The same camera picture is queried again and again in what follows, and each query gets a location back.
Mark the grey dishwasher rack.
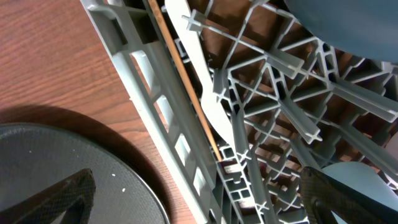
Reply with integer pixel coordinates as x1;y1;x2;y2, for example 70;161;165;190
82;1;397;223

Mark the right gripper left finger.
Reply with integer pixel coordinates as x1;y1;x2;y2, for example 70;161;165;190
1;169;96;223

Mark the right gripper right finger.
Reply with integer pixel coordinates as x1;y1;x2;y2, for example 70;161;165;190
300;166;397;224

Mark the round black serving tray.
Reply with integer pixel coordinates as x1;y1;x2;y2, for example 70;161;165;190
1;124;170;223

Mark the white plastic knife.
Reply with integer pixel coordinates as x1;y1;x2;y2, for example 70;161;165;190
165;0;234;147

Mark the wooden chopstick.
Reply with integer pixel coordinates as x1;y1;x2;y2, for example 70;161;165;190
148;0;222;162

